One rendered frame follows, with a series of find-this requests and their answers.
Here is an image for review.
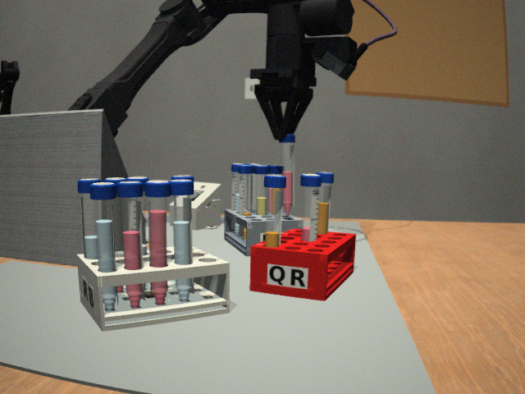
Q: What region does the white test tube rack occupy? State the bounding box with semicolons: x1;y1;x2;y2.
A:
77;247;230;332

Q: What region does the red test tube rack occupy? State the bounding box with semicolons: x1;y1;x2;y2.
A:
250;229;356;301

